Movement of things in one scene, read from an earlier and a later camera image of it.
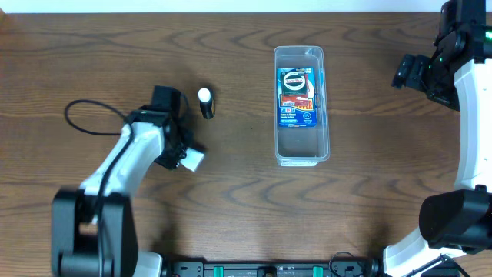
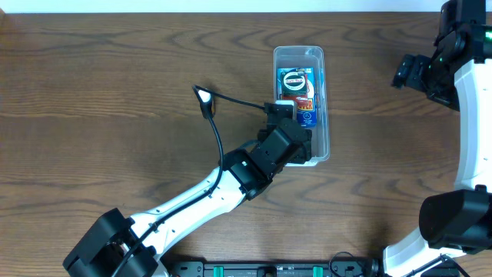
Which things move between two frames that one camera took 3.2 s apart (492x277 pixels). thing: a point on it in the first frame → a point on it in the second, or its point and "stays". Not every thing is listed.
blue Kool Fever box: [297, 116] stays
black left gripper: [175, 155] → [304, 150]
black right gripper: [417, 79] stays
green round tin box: [294, 84] stays
